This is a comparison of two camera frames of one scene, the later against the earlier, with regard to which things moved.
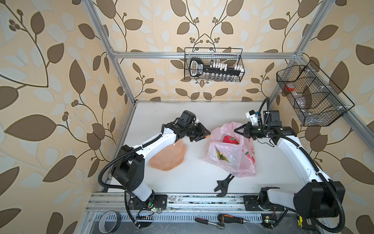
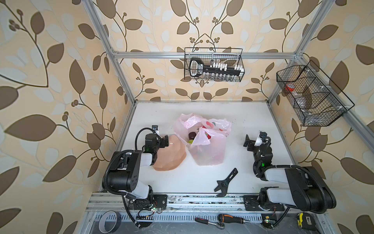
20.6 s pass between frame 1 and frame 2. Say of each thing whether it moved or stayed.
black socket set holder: stayed
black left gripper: moved
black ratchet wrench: stayed
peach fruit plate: stayed
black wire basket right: stayed
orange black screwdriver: stayed
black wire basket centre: stayed
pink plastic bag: moved
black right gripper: moved
